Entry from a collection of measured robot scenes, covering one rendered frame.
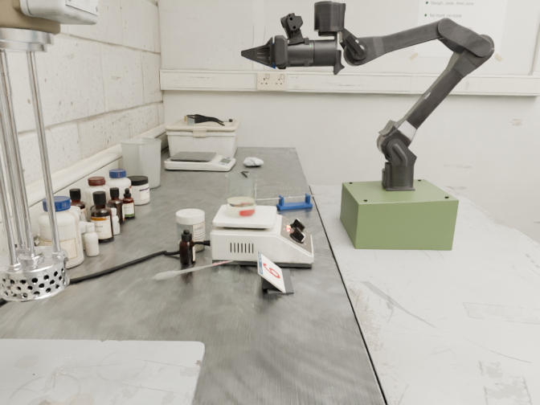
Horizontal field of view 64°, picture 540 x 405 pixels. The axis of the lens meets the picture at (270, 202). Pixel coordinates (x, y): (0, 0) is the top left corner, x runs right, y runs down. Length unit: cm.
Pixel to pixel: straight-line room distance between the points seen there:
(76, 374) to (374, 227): 62
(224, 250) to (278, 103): 149
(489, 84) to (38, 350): 222
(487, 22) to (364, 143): 81
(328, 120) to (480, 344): 172
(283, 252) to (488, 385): 40
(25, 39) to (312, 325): 50
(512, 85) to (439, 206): 158
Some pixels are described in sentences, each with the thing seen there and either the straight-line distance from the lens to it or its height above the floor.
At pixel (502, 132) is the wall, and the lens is 256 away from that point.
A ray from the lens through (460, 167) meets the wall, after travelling 250.
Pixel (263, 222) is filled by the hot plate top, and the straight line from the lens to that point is 82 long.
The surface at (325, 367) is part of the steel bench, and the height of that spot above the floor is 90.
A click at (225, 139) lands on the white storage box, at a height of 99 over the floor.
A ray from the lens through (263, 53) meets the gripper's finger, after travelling 96.
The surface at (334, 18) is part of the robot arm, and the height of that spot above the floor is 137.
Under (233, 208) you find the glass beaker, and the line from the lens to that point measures 84.
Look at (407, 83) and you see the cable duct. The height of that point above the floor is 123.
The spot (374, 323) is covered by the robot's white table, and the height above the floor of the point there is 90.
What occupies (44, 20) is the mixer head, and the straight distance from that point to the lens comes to 44.
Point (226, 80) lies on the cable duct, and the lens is 220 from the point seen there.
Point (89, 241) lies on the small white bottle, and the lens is 93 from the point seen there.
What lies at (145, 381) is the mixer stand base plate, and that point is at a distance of 57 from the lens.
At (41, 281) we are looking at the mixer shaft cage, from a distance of 48.
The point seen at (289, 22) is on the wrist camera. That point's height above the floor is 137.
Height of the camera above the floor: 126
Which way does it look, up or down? 16 degrees down
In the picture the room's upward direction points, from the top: 1 degrees clockwise
